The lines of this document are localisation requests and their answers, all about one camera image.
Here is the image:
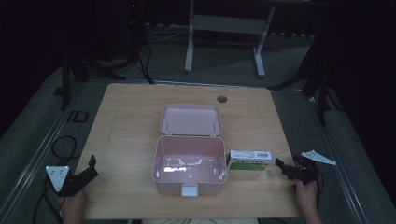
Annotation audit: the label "pink plastic storage box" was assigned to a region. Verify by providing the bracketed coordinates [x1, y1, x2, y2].
[151, 103, 228, 198]

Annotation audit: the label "white and green medicine box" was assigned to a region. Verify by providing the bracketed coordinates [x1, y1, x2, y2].
[226, 149, 274, 173]

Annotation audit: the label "black stand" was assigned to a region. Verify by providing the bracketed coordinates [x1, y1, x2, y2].
[266, 43, 345, 127]
[52, 46, 129, 112]

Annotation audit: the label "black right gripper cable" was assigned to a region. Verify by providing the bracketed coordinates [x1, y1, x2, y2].
[315, 171, 325, 210]

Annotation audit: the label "person's left hand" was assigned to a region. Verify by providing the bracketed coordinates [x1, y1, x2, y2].
[58, 188, 89, 218]

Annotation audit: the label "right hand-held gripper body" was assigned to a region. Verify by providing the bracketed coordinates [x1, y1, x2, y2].
[291, 149, 337, 187]

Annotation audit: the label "black floor cables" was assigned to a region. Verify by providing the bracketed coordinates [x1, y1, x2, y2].
[132, 18, 188, 86]

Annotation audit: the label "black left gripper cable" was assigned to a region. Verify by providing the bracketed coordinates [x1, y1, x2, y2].
[32, 135, 78, 224]

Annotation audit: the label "person's right hand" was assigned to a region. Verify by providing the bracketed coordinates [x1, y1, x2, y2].
[294, 179, 321, 213]

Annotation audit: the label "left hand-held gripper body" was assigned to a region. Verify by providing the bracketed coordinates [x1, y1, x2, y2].
[45, 165, 89, 198]

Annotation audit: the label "white metal desk frame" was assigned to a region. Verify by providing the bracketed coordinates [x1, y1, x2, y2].
[184, 0, 276, 78]

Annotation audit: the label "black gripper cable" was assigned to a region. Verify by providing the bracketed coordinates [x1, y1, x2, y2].
[315, 171, 325, 210]
[32, 135, 78, 224]

